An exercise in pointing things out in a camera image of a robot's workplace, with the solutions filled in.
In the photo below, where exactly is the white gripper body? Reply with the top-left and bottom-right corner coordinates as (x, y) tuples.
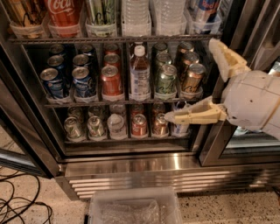
(222, 71), (280, 131)

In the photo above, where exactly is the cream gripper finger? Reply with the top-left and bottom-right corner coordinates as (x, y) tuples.
(208, 38), (250, 82)
(164, 96), (227, 125)

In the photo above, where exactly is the clear water bottle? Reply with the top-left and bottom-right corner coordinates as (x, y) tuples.
(150, 0), (186, 36)
(122, 0), (151, 37)

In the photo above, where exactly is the small tea bottle bottom shelf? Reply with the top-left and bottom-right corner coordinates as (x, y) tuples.
(171, 101), (189, 137)

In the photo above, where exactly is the front gold can middle shelf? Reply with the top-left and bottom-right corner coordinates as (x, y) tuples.
(181, 63), (206, 93)

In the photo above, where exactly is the gold can shelf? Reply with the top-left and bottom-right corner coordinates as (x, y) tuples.
(181, 63), (206, 93)
(2, 0), (50, 39)

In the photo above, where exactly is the orange can bottom shelf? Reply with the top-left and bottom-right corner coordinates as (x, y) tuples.
(152, 113), (169, 137)

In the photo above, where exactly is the front green can middle shelf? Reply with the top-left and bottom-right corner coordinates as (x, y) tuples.
(155, 64), (177, 100)

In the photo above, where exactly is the green can shelf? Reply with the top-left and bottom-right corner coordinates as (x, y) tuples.
(64, 116), (85, 142)
(87, 115), (106, 141)
(155, 64), (177, 100)
(85, 0), (117, 38)

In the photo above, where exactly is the red can bottom shelf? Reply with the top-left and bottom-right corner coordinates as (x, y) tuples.
(131, 114), (147, 137)

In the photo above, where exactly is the brown tea bottle white cap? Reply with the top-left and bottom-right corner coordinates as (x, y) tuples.
(129, 45), (151, 102)

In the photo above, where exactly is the clear bottle bottom shelf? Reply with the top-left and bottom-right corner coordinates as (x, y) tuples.
(107, 114), (127, 140)

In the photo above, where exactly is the stainless steel display fridge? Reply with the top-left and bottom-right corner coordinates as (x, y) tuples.
(0, 0), (280, 200)

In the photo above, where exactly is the green can bottom shelf left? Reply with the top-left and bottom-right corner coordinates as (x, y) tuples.
(64, 116), (85, 142)

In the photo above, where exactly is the green can top shelf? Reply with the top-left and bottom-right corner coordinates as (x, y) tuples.
(85, 0), (117, 38)

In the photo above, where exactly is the open left fridge door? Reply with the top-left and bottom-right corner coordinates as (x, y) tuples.
(0, 48), (60, 179)

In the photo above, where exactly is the gold can top shelf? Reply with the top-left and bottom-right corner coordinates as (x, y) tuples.
(2, 0), (50, 39)

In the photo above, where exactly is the front red soda can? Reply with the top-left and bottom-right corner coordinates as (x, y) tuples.
(101, 66), (124, 102)

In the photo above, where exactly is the front blue Pepsi can right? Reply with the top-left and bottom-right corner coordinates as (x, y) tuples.
(72, 66), (96, 98)

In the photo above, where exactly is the blue pepsi can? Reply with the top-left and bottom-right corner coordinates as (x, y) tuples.
(72, 66), (96, 98)
(39, 67), (69, 100)

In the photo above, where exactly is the clear plastic storage bin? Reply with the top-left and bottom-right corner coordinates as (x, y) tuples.
(87, 187), (183, 224)

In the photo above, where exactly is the front blue Pepsi can left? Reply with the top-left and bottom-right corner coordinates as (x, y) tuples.
(39, 67), (69, 100)

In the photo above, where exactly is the red Coca-Cola can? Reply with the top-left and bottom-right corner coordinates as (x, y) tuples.
(44, 0), (82, 38)

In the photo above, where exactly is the middle wire shelf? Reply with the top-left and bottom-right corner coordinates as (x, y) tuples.
(45, 98), (200, 108)

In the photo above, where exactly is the wire shelf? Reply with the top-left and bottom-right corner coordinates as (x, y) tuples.
(45, 98), (200, 108)
(8, 33), (222, 45)

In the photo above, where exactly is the top wire shelf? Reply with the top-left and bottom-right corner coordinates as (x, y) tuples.
(8, 33), (222, 45)

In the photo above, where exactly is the black floor cable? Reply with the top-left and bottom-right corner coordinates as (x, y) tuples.
(0, 167), (53, 224)

